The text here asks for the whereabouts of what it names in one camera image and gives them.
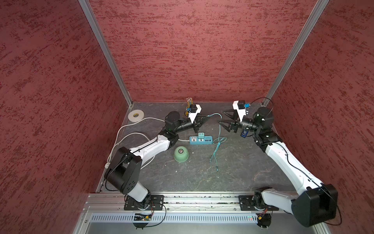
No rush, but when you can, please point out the white tape roll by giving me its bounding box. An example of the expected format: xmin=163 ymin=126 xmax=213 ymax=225
xmin=128 ymin=110 xmax=145 ymax=123

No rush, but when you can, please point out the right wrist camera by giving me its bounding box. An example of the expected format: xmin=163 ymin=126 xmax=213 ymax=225
xmin=232 ymin=100 xmax=250 ymax=121

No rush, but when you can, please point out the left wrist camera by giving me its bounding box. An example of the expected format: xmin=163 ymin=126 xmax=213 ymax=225
xmin=188 ymin=104 xmax=202 ymax=123

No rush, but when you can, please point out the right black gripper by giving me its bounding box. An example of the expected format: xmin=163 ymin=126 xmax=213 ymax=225
xmin=218 ymin=108 xmax=261 ymax=133

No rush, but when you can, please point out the teal multi-head charging cable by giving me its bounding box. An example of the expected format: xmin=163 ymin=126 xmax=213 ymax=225
xmin=204 ymin=113 xmax=228 ymax=172

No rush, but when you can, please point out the teal power strip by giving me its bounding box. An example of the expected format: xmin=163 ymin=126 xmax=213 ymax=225
xmin=190 ymin=136 xmax=213 ymax=145

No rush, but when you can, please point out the blue black handheld device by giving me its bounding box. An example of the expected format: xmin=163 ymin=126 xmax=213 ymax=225
xmin=241 ymin=129 xmax=249 ymax=138

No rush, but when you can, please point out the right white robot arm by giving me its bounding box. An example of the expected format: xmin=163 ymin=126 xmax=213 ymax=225
xmin=219 ymin=106 xmax=340 ymax=227

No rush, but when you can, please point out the pencils bundle in bucket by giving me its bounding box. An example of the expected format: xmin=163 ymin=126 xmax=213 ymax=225
xmin=186 ymin=97 xmax=193 ymax=112

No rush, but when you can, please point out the yellow metal bucket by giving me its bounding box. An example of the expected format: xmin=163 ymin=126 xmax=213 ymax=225
xmin=185 ymin=106 xmax=191 ymax=117

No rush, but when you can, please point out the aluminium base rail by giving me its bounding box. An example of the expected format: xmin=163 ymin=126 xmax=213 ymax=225
xmin=73 ymin=192 xmax=330 ymax=234

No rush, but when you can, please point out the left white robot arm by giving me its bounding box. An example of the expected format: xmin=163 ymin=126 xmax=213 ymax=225
xmin=104 ymin=111 xmax=210 ymax=210

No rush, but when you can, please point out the white power strip cord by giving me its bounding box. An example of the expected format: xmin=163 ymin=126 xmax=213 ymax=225
xmin=105 ymin=117 xmax=191 ymax=171

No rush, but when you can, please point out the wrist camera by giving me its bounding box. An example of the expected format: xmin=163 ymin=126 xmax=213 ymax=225
xmin=232 ymin=100 xmax=250 ymax=121
xmin=188 ymin=104 xmax=202 ymax=123

